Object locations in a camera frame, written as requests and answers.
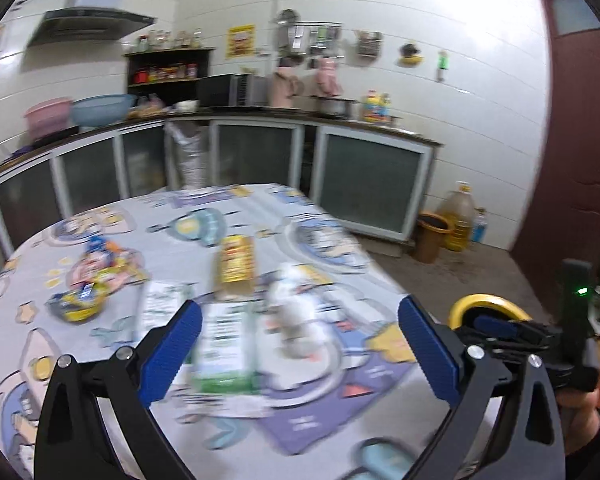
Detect range hood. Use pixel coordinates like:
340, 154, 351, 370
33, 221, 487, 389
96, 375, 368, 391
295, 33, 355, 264
28, 0, 156, 48

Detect person's right hand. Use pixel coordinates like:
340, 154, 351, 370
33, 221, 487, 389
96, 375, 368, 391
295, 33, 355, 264
556, 389, 600, 455

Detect small blue bottle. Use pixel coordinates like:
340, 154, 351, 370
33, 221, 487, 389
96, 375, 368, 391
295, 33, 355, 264
470, 208, 488, 244

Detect green white milk carton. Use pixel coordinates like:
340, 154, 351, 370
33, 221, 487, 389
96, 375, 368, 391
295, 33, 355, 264
134, 281, 194, 341
190, 302, 258, 394

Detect yellow red cardboard box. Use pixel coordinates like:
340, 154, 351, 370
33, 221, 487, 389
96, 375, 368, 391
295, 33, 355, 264
214, 235, 256, 301

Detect steel cooking pot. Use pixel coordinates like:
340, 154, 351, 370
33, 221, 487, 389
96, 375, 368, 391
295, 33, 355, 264
312, 96, 358, 120

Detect yellow wall hook holder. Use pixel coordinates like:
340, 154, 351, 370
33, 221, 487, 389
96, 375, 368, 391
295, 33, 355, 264
399, 42, 424, 66

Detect yellow blue snack bag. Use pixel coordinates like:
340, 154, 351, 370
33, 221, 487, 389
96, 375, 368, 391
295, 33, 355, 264
45, 282, 108, 324

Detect yellow wall poster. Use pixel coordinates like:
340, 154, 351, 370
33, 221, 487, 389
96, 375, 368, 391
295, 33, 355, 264
225, 24, 256, 60

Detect yellow cooking oil jug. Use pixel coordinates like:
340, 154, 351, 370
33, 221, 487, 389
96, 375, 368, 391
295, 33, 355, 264
436, 181, 476, 252

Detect pink thermos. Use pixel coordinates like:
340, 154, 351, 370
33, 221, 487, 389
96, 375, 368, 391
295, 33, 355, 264
315, 58, 342, 98
268, 58, 304, 108

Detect green white wall bottle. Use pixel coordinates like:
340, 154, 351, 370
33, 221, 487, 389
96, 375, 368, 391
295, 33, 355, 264
436, 50, 449, 82

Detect dark red door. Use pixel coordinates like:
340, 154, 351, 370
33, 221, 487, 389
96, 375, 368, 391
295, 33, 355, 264
512, 0, 600, 314

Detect white crumpled paper towel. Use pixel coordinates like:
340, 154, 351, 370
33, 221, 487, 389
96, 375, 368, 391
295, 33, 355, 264
265, 262, 332, 363

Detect pink plastic basin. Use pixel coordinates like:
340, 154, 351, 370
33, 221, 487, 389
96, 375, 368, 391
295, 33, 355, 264
24, 98, 73, 141

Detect black microwave oven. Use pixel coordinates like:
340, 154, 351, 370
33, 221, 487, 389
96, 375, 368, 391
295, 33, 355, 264
197, 74, 268, 108

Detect blue plastic basket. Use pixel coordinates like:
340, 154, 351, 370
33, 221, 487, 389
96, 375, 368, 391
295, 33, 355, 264
71, 93, 136, 128

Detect right pink thermos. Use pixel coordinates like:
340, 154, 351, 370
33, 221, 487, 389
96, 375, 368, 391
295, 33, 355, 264
315, 58, 342, 98

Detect right green white milk carton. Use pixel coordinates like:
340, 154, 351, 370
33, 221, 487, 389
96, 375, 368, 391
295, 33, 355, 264
190, 302, 258, 394

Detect blue orange cartoon snack bag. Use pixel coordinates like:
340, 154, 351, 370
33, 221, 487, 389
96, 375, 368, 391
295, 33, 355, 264
80, 236, 148, 294

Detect left green white milk carton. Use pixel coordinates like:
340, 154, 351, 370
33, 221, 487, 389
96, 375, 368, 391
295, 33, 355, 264
134, 281, 194, 341

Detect yellow rimmed black trash bin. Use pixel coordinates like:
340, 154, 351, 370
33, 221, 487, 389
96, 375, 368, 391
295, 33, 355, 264
448, 294, 532, 330

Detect white glass-door counter cabinet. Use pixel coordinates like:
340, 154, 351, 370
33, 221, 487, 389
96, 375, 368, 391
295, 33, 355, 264
0, 108, 440, 255

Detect white woven sack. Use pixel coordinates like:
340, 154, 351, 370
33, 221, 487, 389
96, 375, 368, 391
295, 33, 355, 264
164, 119, 211, 190

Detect left pink thermos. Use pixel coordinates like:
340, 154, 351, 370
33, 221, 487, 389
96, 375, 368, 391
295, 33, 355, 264
268, 58, 304, 108

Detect yellow detergent bottles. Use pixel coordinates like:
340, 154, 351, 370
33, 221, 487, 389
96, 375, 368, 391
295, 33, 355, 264
362, 90, 391, 125

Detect dark wooden spice shelf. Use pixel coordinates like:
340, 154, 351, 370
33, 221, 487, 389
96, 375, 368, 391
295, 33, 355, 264
124, 47, 215, 106

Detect cartoon printed tablecloth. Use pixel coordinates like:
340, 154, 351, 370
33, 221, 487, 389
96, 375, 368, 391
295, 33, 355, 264
0, 184, 448, 479

